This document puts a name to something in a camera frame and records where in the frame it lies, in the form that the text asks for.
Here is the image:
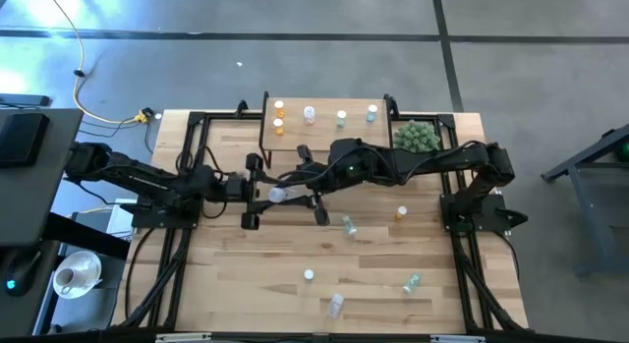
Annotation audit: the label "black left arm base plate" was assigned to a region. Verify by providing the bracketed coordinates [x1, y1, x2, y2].
[120, 190, 203, 231]

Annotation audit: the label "black desk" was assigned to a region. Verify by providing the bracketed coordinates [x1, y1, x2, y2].
[0, 106, 132, 337]

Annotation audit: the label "black computer mouse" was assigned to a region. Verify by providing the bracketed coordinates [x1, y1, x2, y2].
[2, 249, 43, 299]

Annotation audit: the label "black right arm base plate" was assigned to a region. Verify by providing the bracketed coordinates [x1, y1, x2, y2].
[439, 193, 530, 236]

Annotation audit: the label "white paper sheet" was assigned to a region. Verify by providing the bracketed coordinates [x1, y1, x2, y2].
[105, 198, 139, 239]

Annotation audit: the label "grey metal trolley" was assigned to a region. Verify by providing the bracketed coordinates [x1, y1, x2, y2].
[540, 122, 629, 278]

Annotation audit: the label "green artificial plant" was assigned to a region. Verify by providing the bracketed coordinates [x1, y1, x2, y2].
[392, 119, 442, 155]

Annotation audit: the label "yellow power cable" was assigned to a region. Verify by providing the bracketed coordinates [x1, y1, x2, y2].
[42, 0, 142, 126]

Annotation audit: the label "white coffee cup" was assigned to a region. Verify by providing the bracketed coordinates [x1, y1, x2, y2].
[53, 266, 83, 293]

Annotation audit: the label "black flat device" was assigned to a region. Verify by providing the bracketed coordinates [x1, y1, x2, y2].
[0, 92, 52, 108]

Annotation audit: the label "white metal bracket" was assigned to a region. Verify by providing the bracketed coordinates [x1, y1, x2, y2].
[154, 332, 212, 343]
[429, 334, 486, 343]

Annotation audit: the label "wooden shelf black legs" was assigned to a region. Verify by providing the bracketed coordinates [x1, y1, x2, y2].
[258, 90, 400, 170]

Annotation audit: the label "black box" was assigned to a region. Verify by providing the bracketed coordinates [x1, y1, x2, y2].
[0, 111, 51, 168]

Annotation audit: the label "black aluminium rig frame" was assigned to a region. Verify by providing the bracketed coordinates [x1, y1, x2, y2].
[110, 97, 531, 334]

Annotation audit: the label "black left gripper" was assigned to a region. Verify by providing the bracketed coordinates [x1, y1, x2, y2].
[226, 153, 296, 231]

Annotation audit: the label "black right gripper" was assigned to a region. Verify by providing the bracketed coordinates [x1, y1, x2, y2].
[293, 143, 340, 228]

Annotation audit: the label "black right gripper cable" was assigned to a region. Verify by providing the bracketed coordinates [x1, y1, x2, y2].
[259, 153, 345, 183]

